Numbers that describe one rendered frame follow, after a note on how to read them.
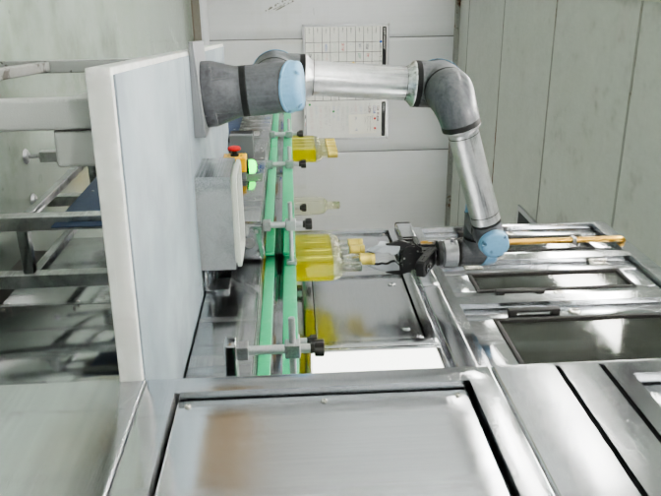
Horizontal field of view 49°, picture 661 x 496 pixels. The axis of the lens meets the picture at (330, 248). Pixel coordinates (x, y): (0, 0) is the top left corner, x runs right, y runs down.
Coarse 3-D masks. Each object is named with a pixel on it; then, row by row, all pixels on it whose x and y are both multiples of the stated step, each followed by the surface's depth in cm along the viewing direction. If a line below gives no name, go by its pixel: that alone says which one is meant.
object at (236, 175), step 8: (240, 168) 173; (232, 176) 158; (240, 176) 174; (232, 184) 158; (240, 184) 174; (232, 192) 159; (240, 192) 175; (232, 200) 160; (240, 200) 176; (232, 208) 161; (240, 208) 177; (240, 216) 177; (240, 224) 178; (240, 232) 179; (240, 240) 179; (240, 248) 163; (240, 256) 164; (240, 264) 165
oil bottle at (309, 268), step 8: (296, 256) 195; (304, 256) 195; (312, 256) 194; (320, 256) 194; (328, 256) 194; (336, 256) 195; (264, 264) 191; (304, 264) 191; (312, 264) 191; (320, 264) 191; (328, 264) 191; (336, 264) 191; (264, 272) 191; (296, 272) 191; (304, 272) 191; (312, 272) 192; (320, 272) 192; (328, 272) 192; (336, 272) 192; (296, 280) 192; (304, 280) 193
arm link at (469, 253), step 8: (464, 240) 201; (464, 248) 200; (472, 248) 200; (464, 256) 200; (472, 256) 200; (480, 256) 200; (464, 264) 202; (472, 264) 202; (480, 264) 202; (488, 264) 203
